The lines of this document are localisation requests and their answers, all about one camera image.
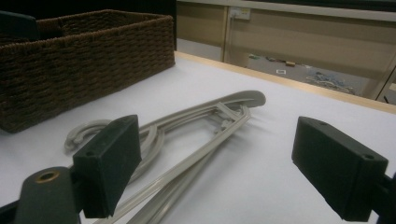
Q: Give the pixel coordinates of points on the brown woven basket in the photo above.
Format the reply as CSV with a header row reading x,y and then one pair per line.
x,y
77,77

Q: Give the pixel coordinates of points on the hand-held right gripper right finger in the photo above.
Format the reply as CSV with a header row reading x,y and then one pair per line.
x,y
336,168

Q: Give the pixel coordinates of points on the small wooden block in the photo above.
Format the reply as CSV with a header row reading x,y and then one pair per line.
x,y
290,63

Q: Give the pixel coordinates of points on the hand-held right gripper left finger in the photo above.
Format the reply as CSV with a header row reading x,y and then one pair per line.
x,y
109,165

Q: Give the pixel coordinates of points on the pale metal stand leg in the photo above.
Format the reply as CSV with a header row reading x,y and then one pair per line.
x,y
378,82

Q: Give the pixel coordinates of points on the small green item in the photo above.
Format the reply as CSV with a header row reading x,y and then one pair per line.
x,y
253,57

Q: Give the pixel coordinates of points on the white wall socket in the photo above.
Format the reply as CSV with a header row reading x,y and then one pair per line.
x,y
239,13

